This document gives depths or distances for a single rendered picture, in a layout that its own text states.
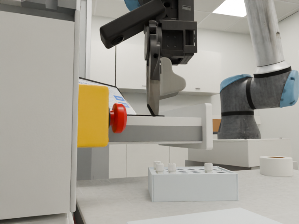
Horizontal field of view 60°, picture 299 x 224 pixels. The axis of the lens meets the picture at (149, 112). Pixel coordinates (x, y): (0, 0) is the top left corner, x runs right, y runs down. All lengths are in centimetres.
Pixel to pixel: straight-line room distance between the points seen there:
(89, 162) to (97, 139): 126
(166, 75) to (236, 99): 57
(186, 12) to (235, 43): 490
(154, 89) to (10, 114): 25
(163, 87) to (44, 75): 25
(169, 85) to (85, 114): 17
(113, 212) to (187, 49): 26
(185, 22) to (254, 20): 50
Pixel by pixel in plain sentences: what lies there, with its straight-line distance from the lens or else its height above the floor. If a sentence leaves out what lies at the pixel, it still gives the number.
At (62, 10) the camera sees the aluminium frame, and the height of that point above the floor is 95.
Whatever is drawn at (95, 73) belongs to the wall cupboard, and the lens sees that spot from 394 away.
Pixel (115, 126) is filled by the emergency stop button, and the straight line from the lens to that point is 33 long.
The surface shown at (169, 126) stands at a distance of 59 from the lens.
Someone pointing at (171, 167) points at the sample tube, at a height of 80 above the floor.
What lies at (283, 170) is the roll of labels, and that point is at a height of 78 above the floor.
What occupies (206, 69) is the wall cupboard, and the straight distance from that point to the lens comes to 447.
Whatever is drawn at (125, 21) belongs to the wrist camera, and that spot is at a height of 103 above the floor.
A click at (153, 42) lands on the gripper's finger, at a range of 41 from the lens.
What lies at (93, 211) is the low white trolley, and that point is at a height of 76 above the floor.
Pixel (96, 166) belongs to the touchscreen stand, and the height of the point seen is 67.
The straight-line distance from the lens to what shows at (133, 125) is 56.
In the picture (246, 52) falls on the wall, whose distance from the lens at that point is 544.
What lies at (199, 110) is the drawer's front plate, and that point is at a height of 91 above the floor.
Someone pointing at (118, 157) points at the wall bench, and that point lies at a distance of 353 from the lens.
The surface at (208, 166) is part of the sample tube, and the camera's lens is 41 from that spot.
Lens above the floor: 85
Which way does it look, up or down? 5 degrees up
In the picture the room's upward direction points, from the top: straight up
